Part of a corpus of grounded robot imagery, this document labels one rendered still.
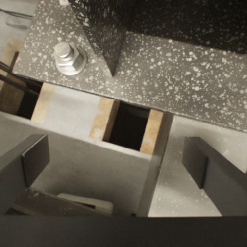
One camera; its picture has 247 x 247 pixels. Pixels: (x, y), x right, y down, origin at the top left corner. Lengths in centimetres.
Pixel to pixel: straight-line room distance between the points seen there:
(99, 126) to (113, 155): 16
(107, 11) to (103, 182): 82
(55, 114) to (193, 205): 87
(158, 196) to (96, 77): 17
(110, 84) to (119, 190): 73
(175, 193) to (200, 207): 3
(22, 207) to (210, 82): 53
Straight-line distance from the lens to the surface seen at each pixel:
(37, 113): 106
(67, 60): 24
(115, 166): 90
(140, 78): 23
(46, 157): 17
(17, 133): 111
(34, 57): 29
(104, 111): 92
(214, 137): 24
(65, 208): 53
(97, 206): 82
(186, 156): 16
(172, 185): 23
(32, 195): 56
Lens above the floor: 89
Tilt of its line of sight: 80 degrees down
